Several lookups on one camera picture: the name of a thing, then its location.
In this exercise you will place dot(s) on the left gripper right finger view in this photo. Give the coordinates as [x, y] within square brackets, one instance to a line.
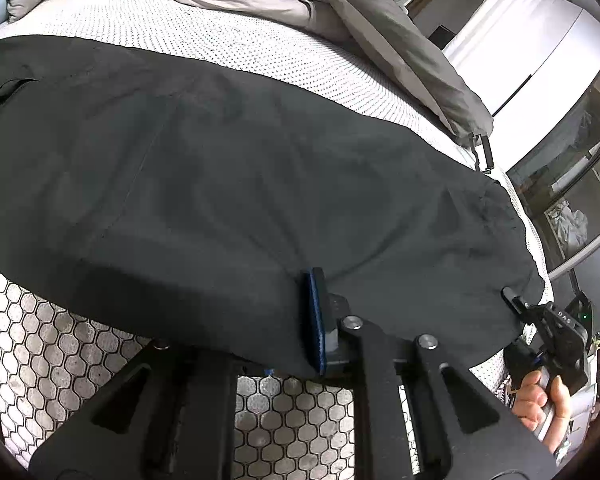
[518, 305]

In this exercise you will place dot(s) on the dark grey duvet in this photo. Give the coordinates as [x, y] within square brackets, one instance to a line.
[396, 46]

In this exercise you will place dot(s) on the white honeycomb mattress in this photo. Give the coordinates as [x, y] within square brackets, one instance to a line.
[54, 362]

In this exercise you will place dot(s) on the black pants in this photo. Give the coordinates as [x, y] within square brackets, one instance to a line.
[180, 199]

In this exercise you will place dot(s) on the black rectangular strap buckle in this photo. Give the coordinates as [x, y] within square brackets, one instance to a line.
[480, 148]

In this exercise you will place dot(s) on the glass door wardrobe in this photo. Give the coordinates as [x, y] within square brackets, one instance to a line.
[558, 182]

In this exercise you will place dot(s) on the person's right hand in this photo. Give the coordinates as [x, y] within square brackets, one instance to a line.
[530, 400]

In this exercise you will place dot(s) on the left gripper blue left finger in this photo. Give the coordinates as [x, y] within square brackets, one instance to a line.
[324, 342]

